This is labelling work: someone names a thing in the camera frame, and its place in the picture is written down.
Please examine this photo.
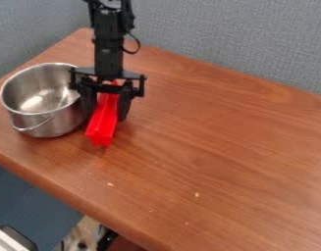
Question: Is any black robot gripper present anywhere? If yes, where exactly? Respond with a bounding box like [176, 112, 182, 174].
[70, 37, 148, 123]

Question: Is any red plastic block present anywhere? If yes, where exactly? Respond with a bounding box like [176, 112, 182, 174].
[83, 79, 125, 149]

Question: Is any metal pot with handle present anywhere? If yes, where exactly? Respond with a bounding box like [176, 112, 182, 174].
[0, 63, 86, 138]

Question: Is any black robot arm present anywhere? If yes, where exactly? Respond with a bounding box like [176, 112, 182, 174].
[70, 0, 148, 122]

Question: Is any beige object under table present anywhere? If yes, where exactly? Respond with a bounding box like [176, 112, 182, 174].
[53, 217, 118, 251]

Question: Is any black chair frame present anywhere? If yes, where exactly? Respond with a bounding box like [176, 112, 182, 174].
[0, 226, 38, 251]

